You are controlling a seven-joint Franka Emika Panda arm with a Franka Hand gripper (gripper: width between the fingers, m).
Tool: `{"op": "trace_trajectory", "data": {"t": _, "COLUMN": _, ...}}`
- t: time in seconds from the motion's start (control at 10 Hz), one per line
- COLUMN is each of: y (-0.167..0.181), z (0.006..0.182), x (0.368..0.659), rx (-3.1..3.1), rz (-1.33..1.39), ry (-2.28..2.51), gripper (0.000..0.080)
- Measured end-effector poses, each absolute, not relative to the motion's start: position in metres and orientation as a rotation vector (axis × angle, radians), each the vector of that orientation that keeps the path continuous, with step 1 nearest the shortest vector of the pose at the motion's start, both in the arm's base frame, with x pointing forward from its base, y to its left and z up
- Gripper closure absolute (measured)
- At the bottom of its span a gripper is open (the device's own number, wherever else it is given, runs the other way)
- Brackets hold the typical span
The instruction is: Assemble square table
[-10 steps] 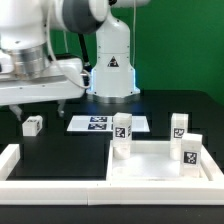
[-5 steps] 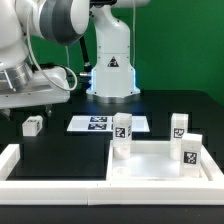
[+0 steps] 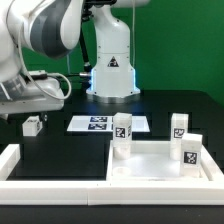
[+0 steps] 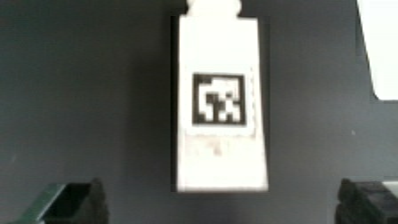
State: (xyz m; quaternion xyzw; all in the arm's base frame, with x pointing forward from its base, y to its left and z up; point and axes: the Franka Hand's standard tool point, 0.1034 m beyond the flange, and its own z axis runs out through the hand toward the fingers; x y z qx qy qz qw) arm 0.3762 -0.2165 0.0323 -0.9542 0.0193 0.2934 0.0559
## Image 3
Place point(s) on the white U-shaped obstacle fence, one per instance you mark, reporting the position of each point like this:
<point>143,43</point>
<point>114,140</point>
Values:
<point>189,192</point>

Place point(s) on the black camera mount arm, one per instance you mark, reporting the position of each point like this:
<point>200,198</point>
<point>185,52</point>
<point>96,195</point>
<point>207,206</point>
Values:
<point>85,43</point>

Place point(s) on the white AprilTag base plate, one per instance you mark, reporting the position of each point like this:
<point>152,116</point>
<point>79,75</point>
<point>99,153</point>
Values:
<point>104,124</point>

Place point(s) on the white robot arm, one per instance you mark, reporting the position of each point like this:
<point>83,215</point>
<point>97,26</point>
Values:
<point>53,28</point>

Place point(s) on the white square table top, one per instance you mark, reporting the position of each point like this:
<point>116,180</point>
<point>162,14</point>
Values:
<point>150,161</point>

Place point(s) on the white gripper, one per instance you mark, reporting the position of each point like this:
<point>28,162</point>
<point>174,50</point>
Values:
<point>19,96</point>

